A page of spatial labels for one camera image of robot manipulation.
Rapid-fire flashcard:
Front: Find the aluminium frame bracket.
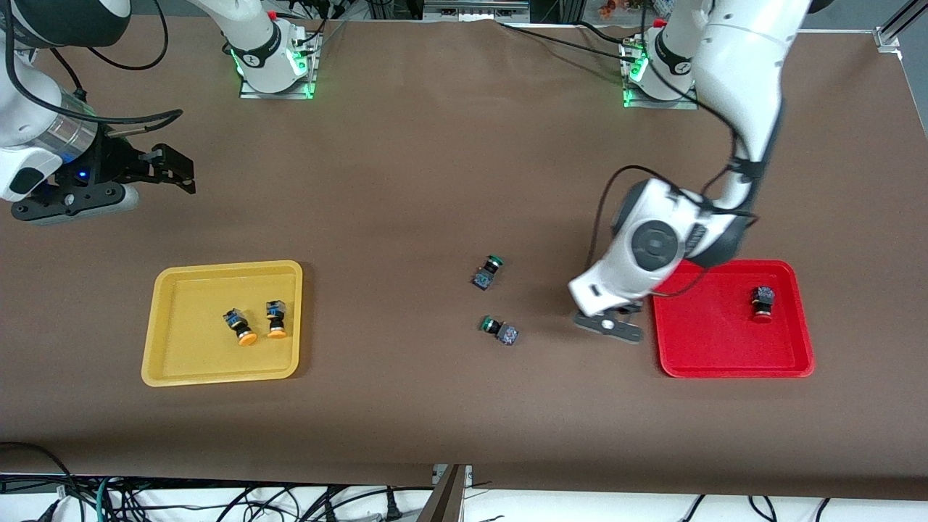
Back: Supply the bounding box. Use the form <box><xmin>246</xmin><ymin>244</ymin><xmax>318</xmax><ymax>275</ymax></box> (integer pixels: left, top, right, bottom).
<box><xmin>432</xmin><ymin>464</ymin><xmax>473</xmax><ymax>488</ymax></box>

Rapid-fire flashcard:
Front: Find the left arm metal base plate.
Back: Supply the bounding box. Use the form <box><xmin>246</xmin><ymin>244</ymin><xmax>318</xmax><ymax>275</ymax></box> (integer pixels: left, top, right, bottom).
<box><xmin>621</xmin><ymin>33</ymin><xmax>700</xmax><ymax>111</ymax></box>

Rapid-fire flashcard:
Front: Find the dark table strut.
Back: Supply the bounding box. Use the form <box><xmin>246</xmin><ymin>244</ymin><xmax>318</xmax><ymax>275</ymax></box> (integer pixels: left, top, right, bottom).
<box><xmin>415</xmin><ymin>464</ymin><xmax>466</xmax><ymax>522</ymax></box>

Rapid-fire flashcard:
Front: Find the teal cable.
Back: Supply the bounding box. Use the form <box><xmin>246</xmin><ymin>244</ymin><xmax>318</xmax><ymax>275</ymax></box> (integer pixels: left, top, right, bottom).
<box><xmin>94</xmin><ymin>475</ymin><xmax>117</xmax><ymax>522</ymax></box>

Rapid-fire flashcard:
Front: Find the brown table cover sheet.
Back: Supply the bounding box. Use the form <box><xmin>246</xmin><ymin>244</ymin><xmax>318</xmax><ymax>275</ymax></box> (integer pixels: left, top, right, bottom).
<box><xmin>0</xmin><ymin>13</ymin><xmax>928</xmax><ymax>501</ymax></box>

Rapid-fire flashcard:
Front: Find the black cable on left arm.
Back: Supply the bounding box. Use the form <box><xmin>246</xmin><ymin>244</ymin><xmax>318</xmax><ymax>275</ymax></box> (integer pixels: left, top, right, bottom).
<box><xmin>584</xmin><ymin>0</ymin><xmax>762</xmax><ymax>299</ymax></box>

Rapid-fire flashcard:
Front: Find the red mushroom push button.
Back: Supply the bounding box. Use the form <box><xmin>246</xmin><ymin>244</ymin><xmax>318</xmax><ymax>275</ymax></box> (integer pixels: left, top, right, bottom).
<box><xmin>750</xmin><ymin>285</ymin><xmax>776</xmax><ymax>324</ymax></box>

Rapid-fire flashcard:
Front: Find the green mushroom push button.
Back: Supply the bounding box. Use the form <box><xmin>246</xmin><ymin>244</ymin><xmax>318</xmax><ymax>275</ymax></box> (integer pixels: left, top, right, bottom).
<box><xmin>471</xmin><ymin>255</ymin><xmax>505</xmax><ymax>291</ymax></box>
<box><xmin>479</xmin><ymin>316</ymin><xmax>520</xmax><ymax>347</ymax></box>

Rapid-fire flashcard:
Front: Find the yellow plastic tray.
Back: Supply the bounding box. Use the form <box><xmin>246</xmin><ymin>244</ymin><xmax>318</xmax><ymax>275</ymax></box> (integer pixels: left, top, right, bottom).
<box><xmin>141</xmin><ymin>260</ymin><xmax>304</xmax><ymax>388</ymax></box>

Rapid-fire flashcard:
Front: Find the yellow mushroom push button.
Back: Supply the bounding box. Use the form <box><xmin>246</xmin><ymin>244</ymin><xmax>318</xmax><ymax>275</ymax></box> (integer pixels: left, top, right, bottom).
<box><xmin>222</xmin><ymin>308</ymin><xmax>259</xmax><ymax>347</ymax></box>
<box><xmin>265</xmin><ymin>299</ymin><xmax>289</xmax><ymax>340</ymax></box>

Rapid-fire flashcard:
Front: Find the red plastic tray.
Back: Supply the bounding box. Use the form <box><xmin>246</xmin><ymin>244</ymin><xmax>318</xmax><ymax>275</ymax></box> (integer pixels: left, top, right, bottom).
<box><xmin>649</xmin><ymin>259</ymin><xmax>816</xmax><ymax>379</ymax></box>

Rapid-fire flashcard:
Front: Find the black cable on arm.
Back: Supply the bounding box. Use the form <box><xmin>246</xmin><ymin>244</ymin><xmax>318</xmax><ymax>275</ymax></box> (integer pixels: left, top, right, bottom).
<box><xmin>584</xmin><ymin>0</ymin><xmax>762</xmax><ymax>299</ymax></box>
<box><xmin>0</xmin><ymin>0</ymin><xmax>186</xmax><ymax>138</ymax></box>

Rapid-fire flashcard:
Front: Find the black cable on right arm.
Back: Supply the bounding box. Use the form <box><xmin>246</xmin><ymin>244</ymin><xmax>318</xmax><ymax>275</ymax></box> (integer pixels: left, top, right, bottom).
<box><xmin>0</xmin><ymin>0</ymin><xmax>186</xmax><ymax>138</ymax></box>

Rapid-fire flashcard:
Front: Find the aluminium corner profile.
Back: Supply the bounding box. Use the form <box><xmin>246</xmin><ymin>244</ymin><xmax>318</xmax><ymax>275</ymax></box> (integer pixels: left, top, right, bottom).
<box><xmin>874</xmin><ymin>0</ymin><xmax>928</xmax><ymax>53</ymax></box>

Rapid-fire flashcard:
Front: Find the thin black table cable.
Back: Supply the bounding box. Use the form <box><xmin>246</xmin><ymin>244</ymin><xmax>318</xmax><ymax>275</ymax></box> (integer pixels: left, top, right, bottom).
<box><xmin>497</xmin><ymin>20</ymin><xmax>633</xmax><ymax>59</ymax></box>

